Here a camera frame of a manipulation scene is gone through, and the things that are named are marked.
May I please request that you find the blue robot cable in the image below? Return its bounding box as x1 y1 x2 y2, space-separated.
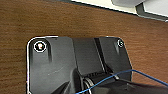
79 69 168 94

